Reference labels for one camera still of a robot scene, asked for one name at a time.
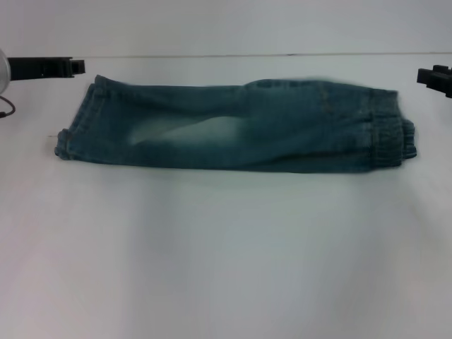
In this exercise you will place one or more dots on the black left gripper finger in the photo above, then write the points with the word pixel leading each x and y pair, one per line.
pixel 79 67

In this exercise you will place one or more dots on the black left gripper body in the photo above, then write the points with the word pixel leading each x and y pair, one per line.
pixel 39 68

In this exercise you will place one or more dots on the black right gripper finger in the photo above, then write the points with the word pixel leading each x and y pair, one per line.
pixel 429 79
pixel 443 70

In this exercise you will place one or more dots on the blue denim shorts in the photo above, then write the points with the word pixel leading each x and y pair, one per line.
pixel 247 130

